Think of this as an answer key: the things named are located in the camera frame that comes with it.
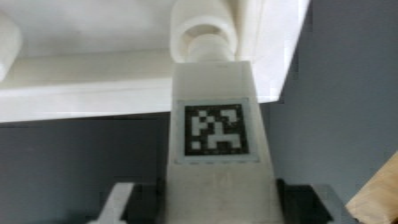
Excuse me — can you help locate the white square table top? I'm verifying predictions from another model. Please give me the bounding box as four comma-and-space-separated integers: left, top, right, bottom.
0, 0, 311, 123

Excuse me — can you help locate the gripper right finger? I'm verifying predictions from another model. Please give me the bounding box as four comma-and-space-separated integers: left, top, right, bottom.
277, 179, 355, 224

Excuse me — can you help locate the white table leg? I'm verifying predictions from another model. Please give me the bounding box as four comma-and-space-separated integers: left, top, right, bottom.
163, 34, 282, 224

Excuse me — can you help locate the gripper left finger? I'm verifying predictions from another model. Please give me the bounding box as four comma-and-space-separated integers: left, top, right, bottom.
87, 183, 135, 224

